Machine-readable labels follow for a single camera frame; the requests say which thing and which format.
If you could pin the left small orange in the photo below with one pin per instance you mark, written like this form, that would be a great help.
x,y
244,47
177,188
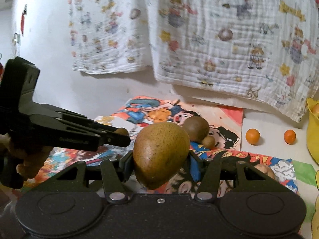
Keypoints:
x,y
252,136

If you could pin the colourful anime drawing mat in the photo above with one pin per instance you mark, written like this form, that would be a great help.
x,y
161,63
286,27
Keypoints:
x,y
213,131

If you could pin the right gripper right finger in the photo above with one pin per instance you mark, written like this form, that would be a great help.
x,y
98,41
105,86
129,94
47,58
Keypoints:
x,y
246,176

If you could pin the right cartoon print cloth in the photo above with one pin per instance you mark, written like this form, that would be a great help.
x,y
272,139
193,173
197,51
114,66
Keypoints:
x,y
263,50

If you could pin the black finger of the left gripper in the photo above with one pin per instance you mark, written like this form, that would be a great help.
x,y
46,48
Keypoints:
x,y
58,127

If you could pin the right small orange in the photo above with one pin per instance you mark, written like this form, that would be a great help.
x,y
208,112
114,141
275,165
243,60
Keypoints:
x,y
290,137

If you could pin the dark brown round fruit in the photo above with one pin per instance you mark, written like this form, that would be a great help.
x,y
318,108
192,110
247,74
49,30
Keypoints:
x,y
197,128

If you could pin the cartoon print cloth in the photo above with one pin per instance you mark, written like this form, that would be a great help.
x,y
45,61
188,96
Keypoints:
x,y
109,36
263,50

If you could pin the yellow plastic bowl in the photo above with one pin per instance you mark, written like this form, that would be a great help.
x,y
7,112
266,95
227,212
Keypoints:
x,y
313,131

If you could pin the fruit inside yellow bowl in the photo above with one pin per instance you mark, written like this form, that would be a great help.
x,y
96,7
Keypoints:
x,y
315,110

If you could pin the left cartoon print cloth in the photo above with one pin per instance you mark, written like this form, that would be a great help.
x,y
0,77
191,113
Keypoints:
x,y
109,36

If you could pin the yellow-brown round fruit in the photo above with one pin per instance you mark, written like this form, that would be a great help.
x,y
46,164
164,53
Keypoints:
x,y
122,131

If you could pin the brown speckled pear fruit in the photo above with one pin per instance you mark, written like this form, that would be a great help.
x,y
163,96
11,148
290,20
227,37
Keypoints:
x,y
160,150

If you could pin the tiny brown round fruit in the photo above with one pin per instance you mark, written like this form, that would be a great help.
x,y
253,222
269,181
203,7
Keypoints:
x,y
209,142

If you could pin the small orange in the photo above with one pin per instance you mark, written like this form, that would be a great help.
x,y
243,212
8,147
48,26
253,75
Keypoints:
x,y
290,137
252,136

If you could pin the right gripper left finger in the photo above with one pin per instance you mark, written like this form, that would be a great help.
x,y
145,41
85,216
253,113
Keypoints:
x,y
108,176

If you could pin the person's left hand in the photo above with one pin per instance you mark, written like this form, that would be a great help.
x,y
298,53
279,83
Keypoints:
x,y
33,158

